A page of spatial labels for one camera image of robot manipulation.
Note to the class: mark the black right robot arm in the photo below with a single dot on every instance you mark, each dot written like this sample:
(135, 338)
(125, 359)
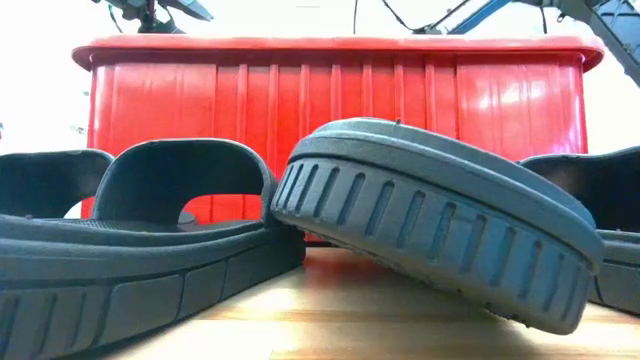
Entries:
(615, 30)

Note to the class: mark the black slide sandal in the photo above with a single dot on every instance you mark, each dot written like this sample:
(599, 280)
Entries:
(125, 295)
(425, 225)
(45, 180)
(615, 190)

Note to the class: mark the blue metal beam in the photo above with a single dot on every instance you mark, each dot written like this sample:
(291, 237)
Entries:
(480, 15)

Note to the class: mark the red plastic bin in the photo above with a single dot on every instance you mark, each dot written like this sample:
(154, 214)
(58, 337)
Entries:
(350, 85)

